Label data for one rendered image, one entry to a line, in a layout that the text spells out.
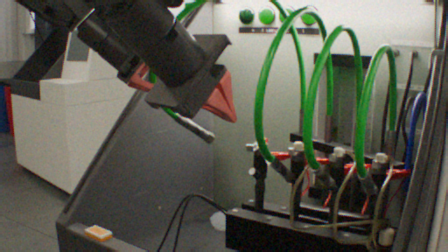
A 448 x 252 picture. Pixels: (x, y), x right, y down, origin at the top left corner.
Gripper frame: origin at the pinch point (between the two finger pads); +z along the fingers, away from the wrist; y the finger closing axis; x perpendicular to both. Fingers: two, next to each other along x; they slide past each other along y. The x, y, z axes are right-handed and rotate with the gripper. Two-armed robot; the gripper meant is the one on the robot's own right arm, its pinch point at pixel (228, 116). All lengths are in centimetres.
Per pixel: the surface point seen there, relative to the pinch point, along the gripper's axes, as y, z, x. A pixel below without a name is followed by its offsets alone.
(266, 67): 13.4, 7.0, 7.2
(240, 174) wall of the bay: 12, 54, 47
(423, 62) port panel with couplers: 45, 39, 0
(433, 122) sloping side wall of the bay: 21.0, 26.6, -13.2
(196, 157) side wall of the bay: 9, 43, 54
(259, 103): 8.2, 9.2, 6.6
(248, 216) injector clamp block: -3.0, 32.9, 17.8
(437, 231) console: 6.9, 37.5, -17.2
